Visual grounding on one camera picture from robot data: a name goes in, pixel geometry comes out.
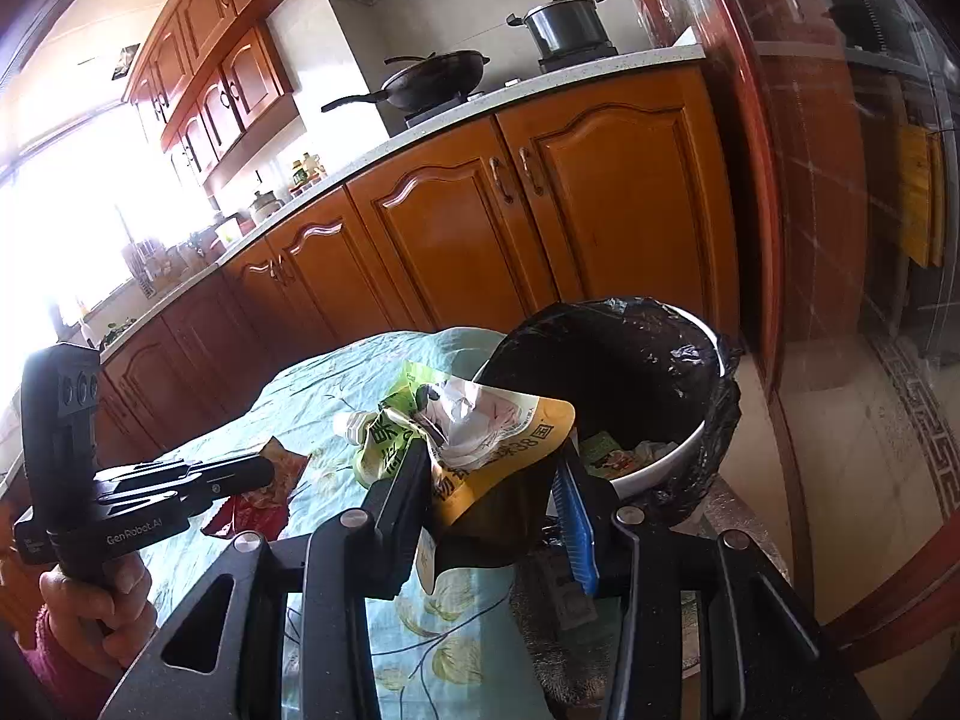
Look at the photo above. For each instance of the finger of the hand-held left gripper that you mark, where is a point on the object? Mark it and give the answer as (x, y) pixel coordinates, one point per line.
(191, 508)
(232, 474)

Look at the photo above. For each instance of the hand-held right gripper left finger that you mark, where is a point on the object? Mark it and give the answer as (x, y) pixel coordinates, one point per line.
(397, 525)

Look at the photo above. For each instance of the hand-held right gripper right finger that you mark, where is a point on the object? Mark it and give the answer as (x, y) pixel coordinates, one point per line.
(577, 525)

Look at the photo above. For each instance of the red snack packet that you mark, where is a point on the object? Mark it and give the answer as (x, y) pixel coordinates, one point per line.
(262, 499)

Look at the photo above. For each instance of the white trash bin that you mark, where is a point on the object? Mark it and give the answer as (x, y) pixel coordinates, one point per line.
(667, 465)

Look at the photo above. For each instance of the yellow and white foil pouch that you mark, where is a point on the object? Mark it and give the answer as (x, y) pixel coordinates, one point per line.
(495, 427)

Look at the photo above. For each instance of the bin with black liner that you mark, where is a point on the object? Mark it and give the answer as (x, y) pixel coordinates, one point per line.
(600, 360)

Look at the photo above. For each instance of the person's left forearm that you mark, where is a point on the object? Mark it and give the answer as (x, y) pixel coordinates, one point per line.
(52, 671)

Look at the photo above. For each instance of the person's left hand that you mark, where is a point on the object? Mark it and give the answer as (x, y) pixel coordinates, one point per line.
(90, 619)

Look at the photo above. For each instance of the light green pouch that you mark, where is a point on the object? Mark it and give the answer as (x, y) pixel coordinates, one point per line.
(379, 454)

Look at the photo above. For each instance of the green printed wrapper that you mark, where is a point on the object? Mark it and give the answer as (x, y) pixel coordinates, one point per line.
(607, 454)

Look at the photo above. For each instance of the floral light blue tablecloth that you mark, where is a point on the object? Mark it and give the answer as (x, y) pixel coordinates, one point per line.
(315, 405)

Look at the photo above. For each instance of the dark wooden corner cabinet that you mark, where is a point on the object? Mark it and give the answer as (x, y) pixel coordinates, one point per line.
(172, 367)

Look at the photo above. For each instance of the grey patterned stool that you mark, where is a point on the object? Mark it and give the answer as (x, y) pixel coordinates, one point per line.
(720, 517)

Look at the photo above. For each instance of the wooden cabinet door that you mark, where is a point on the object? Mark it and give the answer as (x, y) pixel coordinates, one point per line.
(622, 202)
(251, 300)
(442, 240)
(337, 277)

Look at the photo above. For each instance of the bright window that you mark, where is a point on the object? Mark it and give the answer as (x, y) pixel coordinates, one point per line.
(75, 240)

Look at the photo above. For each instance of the ceramic jar with lid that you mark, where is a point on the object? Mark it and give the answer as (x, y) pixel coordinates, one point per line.
(264, 206)

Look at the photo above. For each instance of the group of condiment bottles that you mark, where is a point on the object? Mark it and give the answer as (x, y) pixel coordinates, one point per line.
(306, 171)

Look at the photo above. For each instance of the black wok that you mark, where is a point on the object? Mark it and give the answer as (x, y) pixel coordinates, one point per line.
(435, 79)

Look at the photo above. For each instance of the wooden kitchen cabinets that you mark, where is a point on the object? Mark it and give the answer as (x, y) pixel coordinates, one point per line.
(637, 64)

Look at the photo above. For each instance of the yellow wooden board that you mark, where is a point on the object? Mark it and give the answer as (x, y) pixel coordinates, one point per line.
(921, 195)

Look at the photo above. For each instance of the dark cooking pot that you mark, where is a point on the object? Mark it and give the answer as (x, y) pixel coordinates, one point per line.
(566, 26)

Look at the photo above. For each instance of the small wall sticker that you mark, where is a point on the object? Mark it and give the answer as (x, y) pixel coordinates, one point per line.
(126, 60)

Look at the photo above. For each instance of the wooden wall cabinets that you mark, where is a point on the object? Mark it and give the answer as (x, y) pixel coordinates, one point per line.
(195, 15)

